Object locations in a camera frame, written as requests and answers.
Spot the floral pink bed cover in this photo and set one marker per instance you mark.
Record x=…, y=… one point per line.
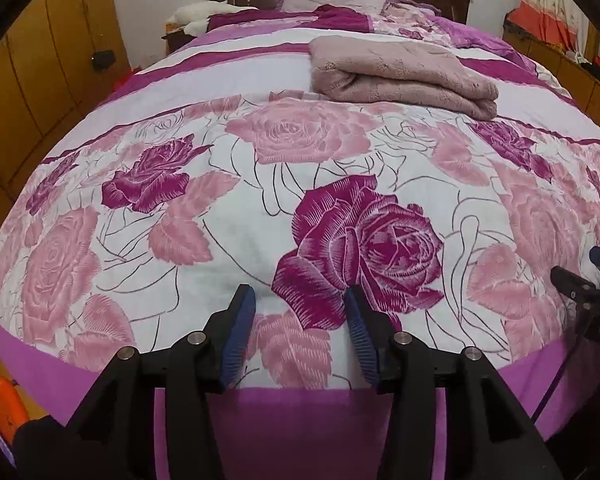
x=220, y=166

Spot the orange and white curtain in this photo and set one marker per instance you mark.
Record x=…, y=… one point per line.
x=560, y=23

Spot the low wooden cabinet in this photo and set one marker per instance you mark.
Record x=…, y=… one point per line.
x=581, y=80

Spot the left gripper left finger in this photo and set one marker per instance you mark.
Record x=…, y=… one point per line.
x=111, y=434

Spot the purple crumpled quilt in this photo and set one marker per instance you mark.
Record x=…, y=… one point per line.
x=398, y=19

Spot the dark nightstand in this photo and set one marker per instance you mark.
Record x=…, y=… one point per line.
x=176, y=40

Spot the pink knitted cardigan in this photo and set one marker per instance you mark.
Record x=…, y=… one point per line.
x=348, y=69

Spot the orange wooden wardrobe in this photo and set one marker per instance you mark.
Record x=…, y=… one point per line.
x=47, y=82

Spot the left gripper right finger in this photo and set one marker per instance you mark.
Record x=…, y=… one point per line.
x=488, y=434

